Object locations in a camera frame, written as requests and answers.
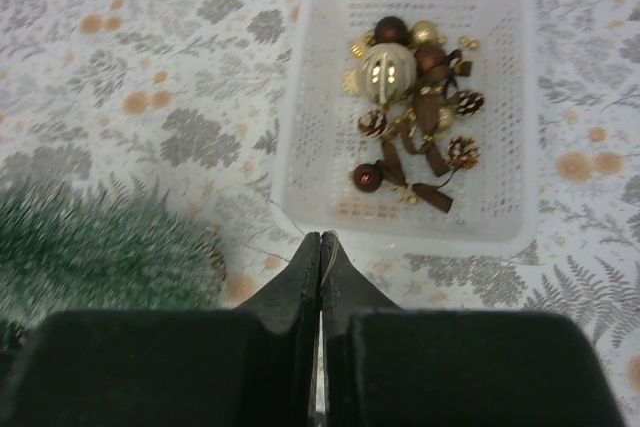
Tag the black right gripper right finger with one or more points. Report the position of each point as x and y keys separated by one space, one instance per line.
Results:
x=386 y=366

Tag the small gold bauble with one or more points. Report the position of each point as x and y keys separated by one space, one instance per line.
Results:
x=424 y=32

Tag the dark brown bauble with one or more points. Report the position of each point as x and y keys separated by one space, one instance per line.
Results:
x=367 y=178

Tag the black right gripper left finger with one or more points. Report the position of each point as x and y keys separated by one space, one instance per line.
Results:
x=253 y=365

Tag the large gold striped bauble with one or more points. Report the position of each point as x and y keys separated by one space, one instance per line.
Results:
x=386 y=73

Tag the brown ribbon ornaments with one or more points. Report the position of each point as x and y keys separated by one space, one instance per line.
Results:
x=436 y=95

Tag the small green christmas tree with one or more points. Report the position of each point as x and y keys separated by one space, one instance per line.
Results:
x=63 y=250

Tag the frosted pine cone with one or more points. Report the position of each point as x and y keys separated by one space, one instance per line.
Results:
x=463 y=153

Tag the floral patterned table mat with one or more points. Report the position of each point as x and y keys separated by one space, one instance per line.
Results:
x=184 y=94

